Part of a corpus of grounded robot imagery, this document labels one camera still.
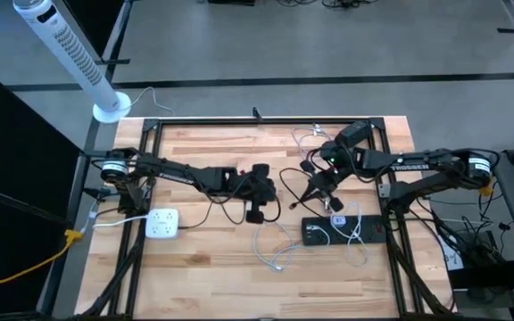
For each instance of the white USB wall charger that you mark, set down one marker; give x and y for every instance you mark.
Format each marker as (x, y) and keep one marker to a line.
(338, 219)

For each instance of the black power strip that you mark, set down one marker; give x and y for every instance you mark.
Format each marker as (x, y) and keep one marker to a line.
(373, 232)

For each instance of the yellow plug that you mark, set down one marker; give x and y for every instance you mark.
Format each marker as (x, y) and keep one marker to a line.
(486, 191)

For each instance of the white paper sheet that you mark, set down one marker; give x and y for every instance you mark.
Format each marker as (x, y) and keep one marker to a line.
(454, 260)

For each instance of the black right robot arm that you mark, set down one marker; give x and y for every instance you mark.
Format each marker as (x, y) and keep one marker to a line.
(417, 166)

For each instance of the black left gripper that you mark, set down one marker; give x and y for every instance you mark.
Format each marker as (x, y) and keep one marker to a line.
(257, 189)

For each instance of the black aluminium table frame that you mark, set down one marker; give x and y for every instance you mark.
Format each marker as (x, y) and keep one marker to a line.
(239, 120)

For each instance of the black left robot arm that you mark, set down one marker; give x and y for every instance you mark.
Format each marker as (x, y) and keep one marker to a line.
(172, 171)

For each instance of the white power outlet hub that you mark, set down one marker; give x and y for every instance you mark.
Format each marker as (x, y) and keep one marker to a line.
(162, 223)

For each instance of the silver metal bracket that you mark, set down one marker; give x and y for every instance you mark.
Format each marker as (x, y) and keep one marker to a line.
(384, 191)

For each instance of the black power adapter brick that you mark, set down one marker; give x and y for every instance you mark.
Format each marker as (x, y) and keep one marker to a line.
(355, 129)

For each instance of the small black clamp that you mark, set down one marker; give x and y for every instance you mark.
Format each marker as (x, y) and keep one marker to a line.
(257, 113)

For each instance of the white tower fan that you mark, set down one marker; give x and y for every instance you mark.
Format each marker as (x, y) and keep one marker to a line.
(72, 58)

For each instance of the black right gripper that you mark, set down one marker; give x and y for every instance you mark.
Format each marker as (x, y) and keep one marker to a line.
(337, 162)

